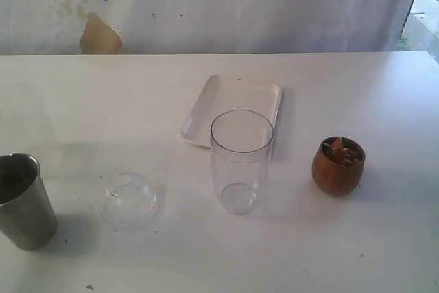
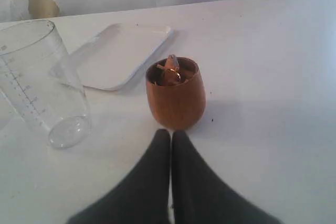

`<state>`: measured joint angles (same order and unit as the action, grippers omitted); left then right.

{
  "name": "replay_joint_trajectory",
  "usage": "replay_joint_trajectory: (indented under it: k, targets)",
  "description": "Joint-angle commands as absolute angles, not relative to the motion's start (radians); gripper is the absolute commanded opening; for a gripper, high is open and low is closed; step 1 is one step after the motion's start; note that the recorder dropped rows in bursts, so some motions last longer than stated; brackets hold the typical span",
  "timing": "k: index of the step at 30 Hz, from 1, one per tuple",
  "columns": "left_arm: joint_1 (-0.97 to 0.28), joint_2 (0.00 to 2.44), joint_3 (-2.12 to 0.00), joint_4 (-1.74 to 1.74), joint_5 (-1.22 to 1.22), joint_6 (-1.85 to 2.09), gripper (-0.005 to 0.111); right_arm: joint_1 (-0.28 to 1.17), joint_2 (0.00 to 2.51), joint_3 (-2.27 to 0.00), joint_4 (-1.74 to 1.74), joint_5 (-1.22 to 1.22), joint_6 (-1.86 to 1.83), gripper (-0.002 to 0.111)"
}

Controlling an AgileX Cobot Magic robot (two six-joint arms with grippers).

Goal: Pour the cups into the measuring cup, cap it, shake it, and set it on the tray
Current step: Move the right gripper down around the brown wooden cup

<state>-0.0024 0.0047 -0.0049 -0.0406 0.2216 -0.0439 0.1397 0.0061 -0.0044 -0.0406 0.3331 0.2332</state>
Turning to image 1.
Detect clear plastic dome lid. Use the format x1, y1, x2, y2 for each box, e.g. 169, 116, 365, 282
99, 166, 158, 229

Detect clear plastic shaker cup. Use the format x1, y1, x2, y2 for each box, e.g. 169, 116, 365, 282
210, 109, 274, 215

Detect wooden blocks and coins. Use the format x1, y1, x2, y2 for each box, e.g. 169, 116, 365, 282
322, 137, 364, 167

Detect white rectangular tray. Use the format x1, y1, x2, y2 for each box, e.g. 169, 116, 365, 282
180, 75, 283, 148

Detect brown wooden cup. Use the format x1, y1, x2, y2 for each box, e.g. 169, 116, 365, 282
311, 137, 366, 196

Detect stainless steel cup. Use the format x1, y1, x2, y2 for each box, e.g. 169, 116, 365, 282
1, 153, 57, 251

